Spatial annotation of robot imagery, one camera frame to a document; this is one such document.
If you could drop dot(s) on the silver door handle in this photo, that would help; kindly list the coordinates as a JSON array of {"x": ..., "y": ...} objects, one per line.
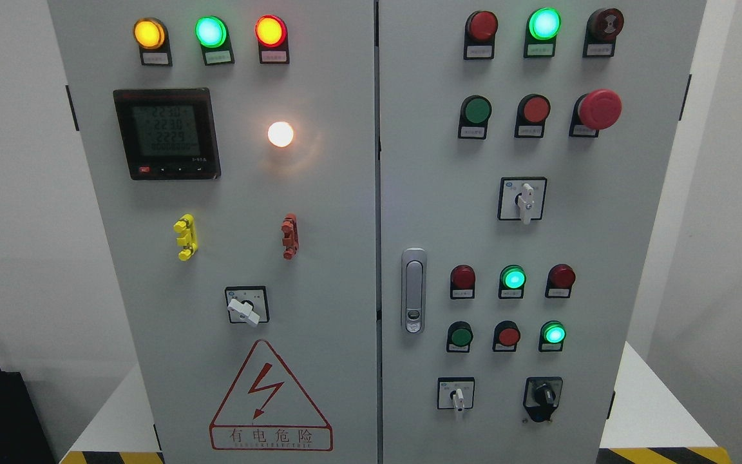
[{"x": 413, "y": 262}]

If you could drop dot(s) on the left grey cabinet door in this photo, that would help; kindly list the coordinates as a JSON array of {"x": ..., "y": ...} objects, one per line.
[{"x": 322, "y": 302}]

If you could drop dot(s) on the grey cabinet door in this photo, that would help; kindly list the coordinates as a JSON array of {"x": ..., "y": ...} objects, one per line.
[
  {"x": 322, "y": 302},
  {"x": 441, "y": 194}
]

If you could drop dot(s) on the right grey cabinet door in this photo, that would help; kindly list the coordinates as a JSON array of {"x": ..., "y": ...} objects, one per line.
[{"x": 441, "y": 194}]

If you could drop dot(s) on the red terminal connector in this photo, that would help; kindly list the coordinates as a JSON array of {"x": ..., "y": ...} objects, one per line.
[{"x": 290, "y": 239}]

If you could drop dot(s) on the red indicator light middle left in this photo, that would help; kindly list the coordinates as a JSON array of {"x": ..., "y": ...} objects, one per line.
[{"x": 462, "y": 282}]

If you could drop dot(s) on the white lit indicator light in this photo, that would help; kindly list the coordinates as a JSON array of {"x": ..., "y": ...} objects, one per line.
[{"x": 280, "y": 134}]

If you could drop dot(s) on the green push button lower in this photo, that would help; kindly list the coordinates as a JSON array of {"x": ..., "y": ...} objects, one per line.
[{"x": 459, "y": 337}]

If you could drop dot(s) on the green push button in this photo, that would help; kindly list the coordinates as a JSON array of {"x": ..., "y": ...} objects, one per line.
[
  {"x": 459, "y": 337},
  {"x": 473, "y": 119}
]

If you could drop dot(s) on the green lit light middle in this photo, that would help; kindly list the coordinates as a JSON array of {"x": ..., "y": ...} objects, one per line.
[{"x": 512, "y": 281}]

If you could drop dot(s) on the green lit light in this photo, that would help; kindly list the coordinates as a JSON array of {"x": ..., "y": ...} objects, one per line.
[
  {"x": 512, "y": 281},
  {"x": 541, "y": 32}
]

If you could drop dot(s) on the green push button upper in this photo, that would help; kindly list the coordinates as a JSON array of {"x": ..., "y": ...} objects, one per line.
[{"x": 473, "y": 119}]

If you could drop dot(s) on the red push button lower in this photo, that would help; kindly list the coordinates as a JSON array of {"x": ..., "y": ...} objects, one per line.
[{"x": 506, "y": 336}]

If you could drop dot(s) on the red push button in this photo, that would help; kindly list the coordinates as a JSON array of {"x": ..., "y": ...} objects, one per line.
[
  {"x": 506, "y": 336},
  {"x": 532, "y": 113}
]

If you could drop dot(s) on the yellow terminal connector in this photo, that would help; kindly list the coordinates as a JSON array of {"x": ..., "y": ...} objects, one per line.
[{"x": 186, "y": 236}]

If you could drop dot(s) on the red indicator light middle right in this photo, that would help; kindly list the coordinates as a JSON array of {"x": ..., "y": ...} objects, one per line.
[{"x": 560, "y": 281}]

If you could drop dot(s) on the red push button upper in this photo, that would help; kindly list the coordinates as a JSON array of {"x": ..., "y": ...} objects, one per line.
[{"x": 532, "y": 113}]

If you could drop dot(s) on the red electrical hazard sticker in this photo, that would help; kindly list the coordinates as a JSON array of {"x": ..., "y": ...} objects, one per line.
[{"x": 267, "y": 409}]

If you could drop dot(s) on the green lit button lower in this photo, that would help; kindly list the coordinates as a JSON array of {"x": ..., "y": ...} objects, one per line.
[{"x": 552, "y": 336}]

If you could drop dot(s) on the red lit indicator light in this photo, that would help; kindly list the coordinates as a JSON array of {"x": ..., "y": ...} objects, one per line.
[{"x": 272, "y": 40}]

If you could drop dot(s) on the black digital power meter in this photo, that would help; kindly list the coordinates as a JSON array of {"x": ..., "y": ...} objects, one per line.
[{"x": 168, "y": 134}]

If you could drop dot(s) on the red indicator light top right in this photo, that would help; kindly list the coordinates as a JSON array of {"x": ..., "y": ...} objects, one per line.
[{"x": 479, "y": 36}]

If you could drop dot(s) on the green indicator light top left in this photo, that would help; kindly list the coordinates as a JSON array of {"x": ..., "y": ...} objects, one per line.
[{"x": 214, "y": 40}]

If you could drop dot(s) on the red emergency stop button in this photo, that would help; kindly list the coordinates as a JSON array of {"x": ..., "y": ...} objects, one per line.
[{"x": 595, "y": 111}]

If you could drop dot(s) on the green lit light top right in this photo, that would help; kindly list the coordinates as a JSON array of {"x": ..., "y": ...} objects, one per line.
[{"x": 541, "y": 32}]

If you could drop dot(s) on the yellow indicator light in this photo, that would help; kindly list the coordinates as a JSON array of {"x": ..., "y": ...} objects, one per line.
[{"x": 153, "y": 42}]

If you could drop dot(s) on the dark red buzzer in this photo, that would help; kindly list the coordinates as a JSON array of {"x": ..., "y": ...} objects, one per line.
[{"x": 602, "y": 28}]

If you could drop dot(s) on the left white rotary switch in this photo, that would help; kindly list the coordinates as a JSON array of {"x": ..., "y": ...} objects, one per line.
[{"x": 247, "y": 305}]

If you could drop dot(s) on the white rotary switch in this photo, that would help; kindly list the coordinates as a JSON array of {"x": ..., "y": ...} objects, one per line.
[
  {"x": 456, "y": 393},
  {"x": 247, "y": 305},
  {"x": 521, "y": 199}
]

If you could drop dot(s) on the upper white rotary switch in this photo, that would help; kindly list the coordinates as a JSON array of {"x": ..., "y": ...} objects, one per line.
[{"x": 521, "y": 199}]

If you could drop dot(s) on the lower white rotary switch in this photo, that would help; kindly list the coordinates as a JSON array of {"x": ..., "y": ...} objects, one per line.
[{"x": 456, "y": 393}]

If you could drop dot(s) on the black rotary selector switch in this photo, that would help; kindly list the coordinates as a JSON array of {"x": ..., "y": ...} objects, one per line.
[{"x": 541, "y": 397}]

